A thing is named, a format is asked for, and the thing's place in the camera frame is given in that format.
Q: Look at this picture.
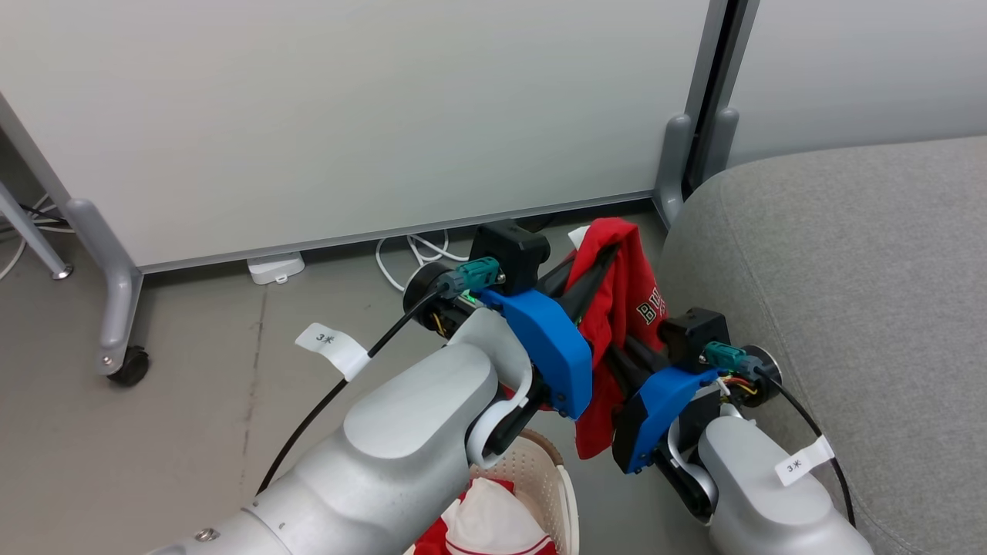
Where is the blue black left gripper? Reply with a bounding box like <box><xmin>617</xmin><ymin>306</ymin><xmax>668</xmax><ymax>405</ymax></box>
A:
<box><xmin>478</xmin><ymin>245</ymin><xmax>620</xmax><ymax>422</ymax></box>

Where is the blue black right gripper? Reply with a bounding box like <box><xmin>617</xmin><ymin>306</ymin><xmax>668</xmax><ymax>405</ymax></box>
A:
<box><xmin>608</xmin><ymin>335</ymin><xmax>732</xmax><ymax>475</ymax></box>

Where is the red garment with white print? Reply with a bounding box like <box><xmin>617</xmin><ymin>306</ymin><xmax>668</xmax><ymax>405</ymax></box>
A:
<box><xmin>540</xmin><ymin>218</ymin><xmax>673</xmax><ymax>460</ymax></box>

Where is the cream perforated laundry basket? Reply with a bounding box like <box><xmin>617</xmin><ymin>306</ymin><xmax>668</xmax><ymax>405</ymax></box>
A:
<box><xmin>461</xmin><ymin>430</ymin><xmax>581</xmax><ymax>555</ymax></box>

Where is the grey partition foot beside sofa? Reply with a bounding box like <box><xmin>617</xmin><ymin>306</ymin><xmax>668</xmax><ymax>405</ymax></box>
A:
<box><xmin>654</xmin><ymin>114</ymin><xmax>696</xmax><ymax>229</ymax></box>

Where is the grey foot of narrow partition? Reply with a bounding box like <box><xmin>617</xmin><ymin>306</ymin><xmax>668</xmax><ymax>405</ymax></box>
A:
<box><xmin>698</xmin><ymin>106</ymin><xmax>741</xmax><ymax>187</ymax></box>

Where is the white red striped garment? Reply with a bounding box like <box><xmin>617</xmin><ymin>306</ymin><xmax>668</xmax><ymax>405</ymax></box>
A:
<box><xmin>415</xmin><ymin>476</ymin><xmax>558</xmax><ymax>555</ymax></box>

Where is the grey fabric sofa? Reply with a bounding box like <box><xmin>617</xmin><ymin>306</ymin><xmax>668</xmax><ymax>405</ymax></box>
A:
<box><xmin>654</xmin><ymin>135</ymin><xmax>987</xmax><ymax>555</ymax></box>

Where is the wide white partition panel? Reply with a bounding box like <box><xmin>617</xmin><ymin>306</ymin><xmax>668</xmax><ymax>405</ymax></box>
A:
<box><xmin>0</xmin><ymin>0</ymin><xmax>729</xmax><ymax>274</ymax></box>

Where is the small white floor box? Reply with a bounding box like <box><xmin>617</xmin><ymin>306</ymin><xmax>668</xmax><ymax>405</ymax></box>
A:
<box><xmin>247</xmin><ymin>252</ymin><xmax>306</xmax><ymax>286</ymax></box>

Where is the narrow white partition panel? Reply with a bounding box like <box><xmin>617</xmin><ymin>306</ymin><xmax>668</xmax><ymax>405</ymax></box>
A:
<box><xmin>725</xmin><ymin>0</ymin><xmax>987</xmax><ymax>169</ymax></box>

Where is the grey partition foot with caster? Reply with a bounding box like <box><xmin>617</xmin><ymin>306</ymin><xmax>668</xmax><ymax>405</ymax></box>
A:
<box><xmin>66</xmin><ymin>198</ymin><xmax>151</xmax><ymax>388</ymax></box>

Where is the grey metal table leg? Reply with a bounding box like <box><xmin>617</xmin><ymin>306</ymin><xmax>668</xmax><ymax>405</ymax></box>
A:
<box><xmin>0</xmin><ymin>179</ymin><xmax>75</xmax><ymax>281</ymax></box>

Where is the teal right cable connector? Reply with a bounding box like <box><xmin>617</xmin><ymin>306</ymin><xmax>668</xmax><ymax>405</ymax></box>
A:
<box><xmin>703</xmin><ymin>341</ymin><xmax>747</xmax><ymax>372</ymax></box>

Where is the teal cable connector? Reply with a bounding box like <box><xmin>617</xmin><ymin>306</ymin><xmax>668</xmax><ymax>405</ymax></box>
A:
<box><xmin>703</xmin><ymin>341</ymin><xmax>747</xmax><ymax>372</ymax></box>
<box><xmin>453</xmin><ymin>257</ymin><xmax>504</xmax><ymax>295</ymax></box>

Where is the teal left cable connector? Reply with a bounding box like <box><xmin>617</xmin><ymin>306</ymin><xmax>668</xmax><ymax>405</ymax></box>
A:
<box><xmin>453</xmin><ymin>257</ymin><xmax>504</xmax><ymax>295</ymax></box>

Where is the coiled white cable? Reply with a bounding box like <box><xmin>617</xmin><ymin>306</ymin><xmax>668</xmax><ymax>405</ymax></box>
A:
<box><xmin>375</xmin><ymin>230</ymin><xmax>473</xmax><ymax>294</ymax></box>

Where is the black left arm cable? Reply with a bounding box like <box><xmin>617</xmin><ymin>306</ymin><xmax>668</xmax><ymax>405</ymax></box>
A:
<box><xmin>257</xmin><ymin>281</ymin><xmax>457</xmax><ymax>496</ymax></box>

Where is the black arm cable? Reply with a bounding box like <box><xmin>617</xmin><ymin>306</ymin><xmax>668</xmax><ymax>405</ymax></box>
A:
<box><xmin>760</xmin><ymin>368</ymin><xmax>857</xmax><ymax>530</ymax></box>
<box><xmin>257</xmin><ymin>281</ymin><xmax>457</xmax><ymax>496</ymax></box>

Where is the white right cable label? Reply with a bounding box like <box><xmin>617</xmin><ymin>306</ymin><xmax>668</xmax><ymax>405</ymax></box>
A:
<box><xmin>774</xmin><ymin>436</ymin><xmax>837</xmax><ymax>488</ymax></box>

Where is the white cable label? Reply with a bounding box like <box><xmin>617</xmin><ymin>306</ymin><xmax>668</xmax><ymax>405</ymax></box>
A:
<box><xmin>774</xmin><ymin>436</ymin><xmax>837</xmax><ymax>488</ymax></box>
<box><xmin>295</xmin><ymin>322</ymin><xmax>372</xmax><ymax>383</ymax></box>

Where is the white left cable label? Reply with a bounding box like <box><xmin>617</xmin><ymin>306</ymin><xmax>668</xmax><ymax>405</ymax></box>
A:
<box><xmin>295</xmin><ymin>322</ymin><xmax>372</xmax><ymax>383</ymax></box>

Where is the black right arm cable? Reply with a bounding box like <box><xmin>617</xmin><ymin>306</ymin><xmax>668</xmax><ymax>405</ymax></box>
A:
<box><xmin>760</xmin><ymin>368</ymin><xmax>857</xmax><ymax>530</ymax></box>

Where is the white power strip with cables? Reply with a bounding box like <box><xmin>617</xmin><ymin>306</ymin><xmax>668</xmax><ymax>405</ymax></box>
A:
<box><xmin>0</xmin><ymin>194</ymin><xmax>76</xmax><ymax>282</ymax></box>

